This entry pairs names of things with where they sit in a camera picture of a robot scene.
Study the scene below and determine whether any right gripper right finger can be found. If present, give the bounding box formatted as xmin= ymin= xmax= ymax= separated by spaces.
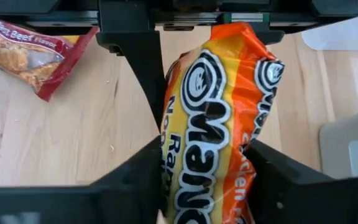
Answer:
xmin=247 ymin=138 xmax=358 ymax=224

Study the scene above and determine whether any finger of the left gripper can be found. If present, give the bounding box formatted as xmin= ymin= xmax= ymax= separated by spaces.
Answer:
xmin=260 ymin=23 xmax=286 ymax=46
xmin=95 ymin=1 xmax=167 ymax=131

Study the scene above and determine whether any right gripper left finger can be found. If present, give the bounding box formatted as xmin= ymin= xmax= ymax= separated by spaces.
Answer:
xmin=0 ymin=135 xmax=164 ymax=224

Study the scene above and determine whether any red roast beef ramen packet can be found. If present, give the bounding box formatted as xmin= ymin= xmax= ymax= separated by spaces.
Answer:
xmin=0 ymin=17 xmax=101 ymax=103

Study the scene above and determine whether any orange chicken ramen packet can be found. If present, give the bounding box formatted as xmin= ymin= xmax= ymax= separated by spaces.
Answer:
xmin=159 ymin=21 xmax=286 ymax=224

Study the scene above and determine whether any grey plastic bin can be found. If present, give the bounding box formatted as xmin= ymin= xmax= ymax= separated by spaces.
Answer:
xmin=318 ymin=108 xmax=358 ymax=181

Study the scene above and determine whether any clear plastic bin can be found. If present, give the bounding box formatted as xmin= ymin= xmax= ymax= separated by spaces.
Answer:
xmin=301 ymin=0 xmax=358 ymax=52

